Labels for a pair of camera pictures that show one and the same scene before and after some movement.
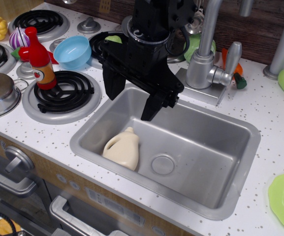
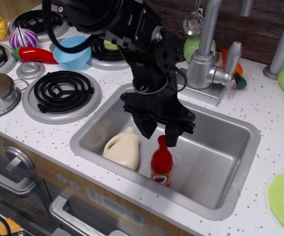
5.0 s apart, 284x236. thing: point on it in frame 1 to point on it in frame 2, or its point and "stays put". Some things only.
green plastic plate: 283,193 stays put
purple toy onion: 18,39 stays put
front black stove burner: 75,98 stays put
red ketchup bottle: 43,70 to 162,163
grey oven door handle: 25,187 stays put
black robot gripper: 143,65 to 163,107
